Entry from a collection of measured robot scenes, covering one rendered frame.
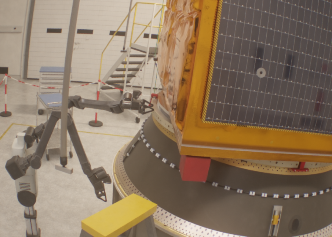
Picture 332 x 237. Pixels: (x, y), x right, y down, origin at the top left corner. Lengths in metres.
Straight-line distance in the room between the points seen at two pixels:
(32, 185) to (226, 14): 1.72
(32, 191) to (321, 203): 2.06
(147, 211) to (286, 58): 1.01
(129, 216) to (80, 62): 8.71
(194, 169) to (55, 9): 8.76
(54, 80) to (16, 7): 4.22
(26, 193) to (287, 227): 1.82
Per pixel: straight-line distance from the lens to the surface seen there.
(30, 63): 10.47
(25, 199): 2.50
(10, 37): 10.71
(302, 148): 1.94
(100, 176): 2.18
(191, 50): 1.62
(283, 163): 2.05
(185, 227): 2.12
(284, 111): 1.74
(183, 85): 1.65
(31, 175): 2.37
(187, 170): 1.78
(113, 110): 2.34
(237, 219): 2.07
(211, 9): 1.59
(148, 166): 2.37
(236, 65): 1.59
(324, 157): 2.06
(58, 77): 7.08
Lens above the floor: 2.45
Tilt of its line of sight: 19 degrees down
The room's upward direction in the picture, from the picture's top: 8 degrees clockwise
